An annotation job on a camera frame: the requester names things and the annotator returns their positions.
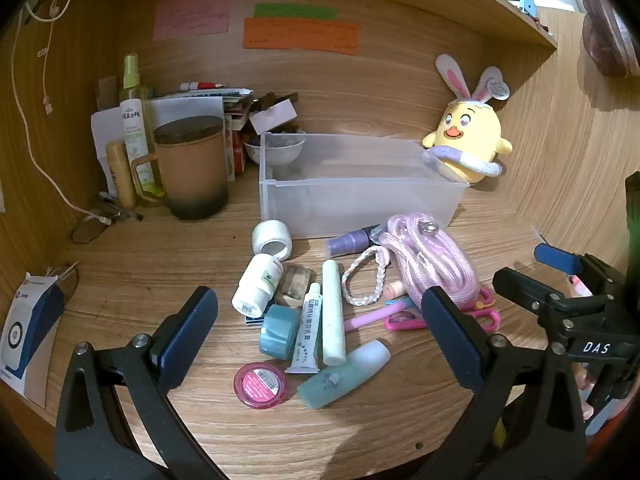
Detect purple spray bottle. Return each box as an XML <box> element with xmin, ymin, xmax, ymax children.
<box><xmin>326</xmin><ymin>225</ymin><xmax>387</xmax><ymax>257</ymax></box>

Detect tan eraser block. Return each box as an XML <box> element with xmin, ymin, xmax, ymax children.
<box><xmin>275</xmin><ymin>265</ymin><xmax>314</xmax><ymax>307</ymax></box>

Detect pink rope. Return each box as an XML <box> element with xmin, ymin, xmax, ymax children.
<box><xmin>377</xmin><ymin>213</ymin><xmax>477</xmax><ymax>312</ymax></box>

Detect green spray bottle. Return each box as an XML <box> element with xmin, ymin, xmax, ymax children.
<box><xmin>119</xmin><ymin>53</ymin><xmax>166</xmax><ymax>208</ymax></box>

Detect long pale green tube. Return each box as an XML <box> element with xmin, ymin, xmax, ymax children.
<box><xmin>321</xmin><ymin>259</ymin><xmax>347</xmax><ymax>366</ymax></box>

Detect pink round tin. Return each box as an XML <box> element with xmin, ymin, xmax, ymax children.
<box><xmin>233</xmin><ymin>361</ymin><xmax>288</xmax><ymax>409</ymax></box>

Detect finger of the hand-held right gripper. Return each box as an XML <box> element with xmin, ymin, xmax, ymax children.
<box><xmin>534</xmin><ymin>243</ymin><xmax>585</xmax><ymax>274</ymax></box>
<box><xmin>492</xmin><ymin>267</ymin><xmax>567</xmax><ymax>322</ymax></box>

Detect stack of papers and booklets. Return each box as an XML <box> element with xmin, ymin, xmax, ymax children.
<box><xmin>150</xmin><ymin>87</ymin><xmax>254</xmax><ymax>112</ymax></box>

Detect white pill bottle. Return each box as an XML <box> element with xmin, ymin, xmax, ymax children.
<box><xmin>231</xmin><ymin>254</ymin><xmax>284</xmax><ymax>317</ymax></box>

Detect white ceramic bowl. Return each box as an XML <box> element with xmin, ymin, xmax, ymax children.
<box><xmin>244</xmin><ymin>132</ymin><xmax>307</xmax><ymax>167</ymax></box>

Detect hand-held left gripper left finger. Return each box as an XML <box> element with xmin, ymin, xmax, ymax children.
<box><xmin>54</xmin><ymin>286</ymin><xmax>221</xmax><ymax>480</ymax></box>

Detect orange sticky note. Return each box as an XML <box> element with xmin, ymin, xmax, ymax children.
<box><xmin>243</xmin><ymin>17</ymin><xmax>360</xmax><ymax>56</ymax></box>

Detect white cable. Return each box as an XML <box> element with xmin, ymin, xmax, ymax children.
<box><xmin>10</xmin><ymin>0</ymin><xmax>112</xmax><ymax>224</ymax></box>

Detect blue and white carton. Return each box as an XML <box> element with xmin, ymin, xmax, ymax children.
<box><xmin>0</xmin><ymin>272</ymin><xmax>65</xmax><ymax>407</ymax></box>

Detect pink pen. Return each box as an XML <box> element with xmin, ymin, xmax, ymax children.
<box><xmin>344</xmin><ymin>306</ymin><xmax>401</xmax><ymax>331</ymax></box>

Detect person's right hand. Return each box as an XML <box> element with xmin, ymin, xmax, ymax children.
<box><xmin>574</xmin><ymin>362</ymin><xmax>599</xmax><ymax>422</ymax></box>

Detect yellow chick plush toy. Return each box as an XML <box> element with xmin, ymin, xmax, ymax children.
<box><xmin>421</xmin><ymin>53</ymin><xmax>514</xmax><ymax>184</ymax></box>

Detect eyeglasses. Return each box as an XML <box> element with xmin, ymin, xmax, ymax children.
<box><xmin>71</xmin><ymin>195</ymin><xmax>144</xmax><ymax>245</ymax></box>

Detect white braided bracelet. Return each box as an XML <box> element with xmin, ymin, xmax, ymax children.
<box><xmin>341</xmin><ymin>246</ymin><xmax>389</xmax><ymax>307</ymax></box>

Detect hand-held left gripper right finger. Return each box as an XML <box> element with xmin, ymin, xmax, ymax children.
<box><xmin>421</xmin><ymin>286</ymin><xmax>589</xmax><ymax>480</ymax></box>

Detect red carton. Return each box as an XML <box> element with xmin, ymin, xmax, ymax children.
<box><xmin>224</xmin><ymin>114</ymin><xmax>251</xmax><ymax>173</ymax></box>

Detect teal tape roll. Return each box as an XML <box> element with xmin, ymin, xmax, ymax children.
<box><xmin>259</xmin><ymin>305</ymin><xmax>301</xmax><ymax>360</ymax></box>

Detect brown mug with lid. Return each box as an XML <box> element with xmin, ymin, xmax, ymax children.
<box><xmin>131</xmin><ymin>115</ymin><xmax>230</xmax><ymax>221</ymax></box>

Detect small tan bottle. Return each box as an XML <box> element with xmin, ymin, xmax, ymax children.
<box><xmin>105</xmin><ymin>140</ymin><xmax>138</xmax><ymax>209</ymax></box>

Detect white ointment tube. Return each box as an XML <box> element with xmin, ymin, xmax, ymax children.
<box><xmin>285</xmin><ymin>282</ymin><xmax>323</xmax><ymax>374</ymax></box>

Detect small pink cardboard box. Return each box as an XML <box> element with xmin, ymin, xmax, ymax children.
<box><xmin>249</xmin><ymin>100</ymin><xmax>300</xmax><ymax>135</ymax></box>

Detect clear plastic storage box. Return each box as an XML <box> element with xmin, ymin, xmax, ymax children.
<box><xmin>258</xmin><ymin>132</ymin><xmax>471</xmax><ymax>239</ymax></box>

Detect green sticky note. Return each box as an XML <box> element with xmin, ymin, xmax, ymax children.
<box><xmin>253</xmin><ymin>3</ymin><xmax>337</xmax><ymax>22</ymax></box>

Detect white bandage roll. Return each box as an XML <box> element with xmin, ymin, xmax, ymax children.
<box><xmin>251</xmin><ymin>220</ymin><xmax>293</xmax><ymax>260</ymax></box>

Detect teal and white bottle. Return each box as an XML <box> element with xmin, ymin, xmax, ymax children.
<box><xmin>297</xmin><ymin>339</ymin><xmax>392</xmax><ymax>409</ymax></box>

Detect pink scissors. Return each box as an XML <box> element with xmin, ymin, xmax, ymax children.
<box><xmin>384</xmin><ymin>287</ymin><xmax>501</xmax><ymax>331</ymax></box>

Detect pink sticky note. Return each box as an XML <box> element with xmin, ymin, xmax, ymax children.
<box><xmin>152</xmin><ymin>0</ymin><xmax>231</xmax><ymax>42</ymax></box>

